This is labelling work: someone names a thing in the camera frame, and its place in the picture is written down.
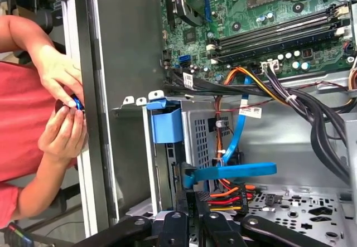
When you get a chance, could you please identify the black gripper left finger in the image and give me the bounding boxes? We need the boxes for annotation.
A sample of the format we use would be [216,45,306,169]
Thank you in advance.
[73,187,194,247]

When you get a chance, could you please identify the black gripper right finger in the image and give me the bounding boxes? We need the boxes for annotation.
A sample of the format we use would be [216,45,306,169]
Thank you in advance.
[194,191,334,247]

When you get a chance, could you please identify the blue wire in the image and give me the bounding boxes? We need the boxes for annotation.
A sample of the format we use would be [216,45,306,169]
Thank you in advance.
[181,75,278,191]

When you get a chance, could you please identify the hard disk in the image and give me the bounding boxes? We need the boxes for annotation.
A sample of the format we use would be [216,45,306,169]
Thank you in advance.
[146,90,185,214]

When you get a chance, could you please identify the round black tool blue ring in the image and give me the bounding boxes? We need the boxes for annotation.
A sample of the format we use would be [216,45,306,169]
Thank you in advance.
[55,93,86,114]

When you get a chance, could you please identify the metal disk bay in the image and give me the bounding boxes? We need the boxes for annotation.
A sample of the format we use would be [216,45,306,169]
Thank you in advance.
[111,90,237,220]

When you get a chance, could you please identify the person's right hand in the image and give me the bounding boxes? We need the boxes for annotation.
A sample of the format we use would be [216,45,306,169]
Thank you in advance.
[37,107,88,164]

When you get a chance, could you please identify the person's left hand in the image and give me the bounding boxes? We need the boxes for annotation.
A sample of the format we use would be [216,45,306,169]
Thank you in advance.
[35,43,86,110]

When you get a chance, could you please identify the black PC case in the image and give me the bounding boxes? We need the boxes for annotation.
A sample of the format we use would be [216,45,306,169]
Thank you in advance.
[74,0,357,247]

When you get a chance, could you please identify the person's red shirt trunk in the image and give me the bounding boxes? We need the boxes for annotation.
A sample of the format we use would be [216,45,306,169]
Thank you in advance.
[0,60,80,228]

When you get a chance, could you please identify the green motherboard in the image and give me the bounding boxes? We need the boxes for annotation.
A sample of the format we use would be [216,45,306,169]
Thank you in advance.
[161,0,357,78]

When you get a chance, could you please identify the black RAM slot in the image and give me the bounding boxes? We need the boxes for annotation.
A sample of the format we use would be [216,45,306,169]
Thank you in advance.
[217,6,338,50]

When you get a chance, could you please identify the blue expansion slot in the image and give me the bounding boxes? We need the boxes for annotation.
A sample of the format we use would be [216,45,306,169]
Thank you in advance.
[204,0,213,22]

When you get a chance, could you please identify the black office chair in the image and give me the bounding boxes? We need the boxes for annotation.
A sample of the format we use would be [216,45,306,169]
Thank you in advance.
[0,0,74,64]

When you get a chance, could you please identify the black wire bundle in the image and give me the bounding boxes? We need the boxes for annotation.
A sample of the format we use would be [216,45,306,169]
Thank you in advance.
[161,72,353,182]

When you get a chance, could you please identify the orange yellow wire bundle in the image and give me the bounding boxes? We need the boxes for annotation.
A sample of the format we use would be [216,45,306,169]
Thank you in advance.
[222,66,292,107]

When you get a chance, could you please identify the multicolour ribbon cable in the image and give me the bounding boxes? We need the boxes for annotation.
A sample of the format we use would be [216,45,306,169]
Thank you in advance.
[0,221,36,247]

